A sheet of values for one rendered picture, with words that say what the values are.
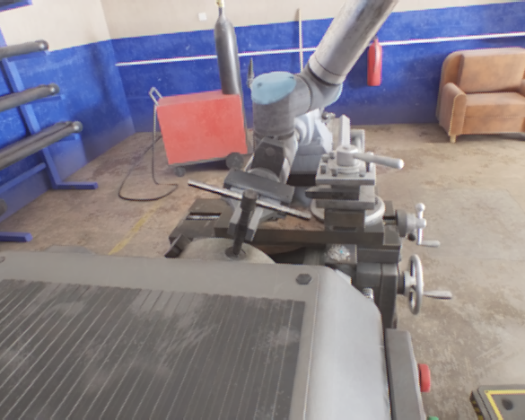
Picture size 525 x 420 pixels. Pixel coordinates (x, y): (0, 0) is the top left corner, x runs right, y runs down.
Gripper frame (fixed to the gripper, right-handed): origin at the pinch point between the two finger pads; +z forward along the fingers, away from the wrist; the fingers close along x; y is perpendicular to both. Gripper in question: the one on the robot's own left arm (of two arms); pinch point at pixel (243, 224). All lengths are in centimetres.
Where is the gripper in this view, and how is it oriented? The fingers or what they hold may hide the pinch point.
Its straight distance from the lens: 62.2
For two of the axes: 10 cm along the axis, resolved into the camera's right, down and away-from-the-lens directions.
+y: -2.2, 7.9, 5.7
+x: -9.5, -3.0, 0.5
